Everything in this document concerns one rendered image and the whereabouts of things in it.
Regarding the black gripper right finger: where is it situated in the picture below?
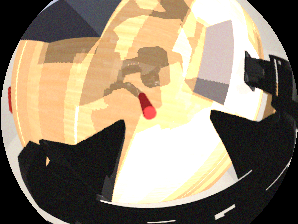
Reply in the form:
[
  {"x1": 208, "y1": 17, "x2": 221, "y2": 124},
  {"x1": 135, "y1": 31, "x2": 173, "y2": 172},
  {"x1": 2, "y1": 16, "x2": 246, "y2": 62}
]
[{"x1": 209, "y1": 109, "x2": 279, "y2": 180}]

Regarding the red peg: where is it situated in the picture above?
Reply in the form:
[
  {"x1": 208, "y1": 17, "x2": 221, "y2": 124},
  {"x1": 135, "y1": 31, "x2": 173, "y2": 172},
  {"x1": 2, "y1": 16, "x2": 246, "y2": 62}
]
[{"x1": 138, "y1": 93, "x2": 156, "y2": 120}]

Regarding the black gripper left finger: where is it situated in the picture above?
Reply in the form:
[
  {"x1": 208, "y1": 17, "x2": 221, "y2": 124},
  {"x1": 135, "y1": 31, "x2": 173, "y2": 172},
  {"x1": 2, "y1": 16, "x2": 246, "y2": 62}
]
[{"x1": 39, "y1": 119, "x2": 126, "y2": 202}]

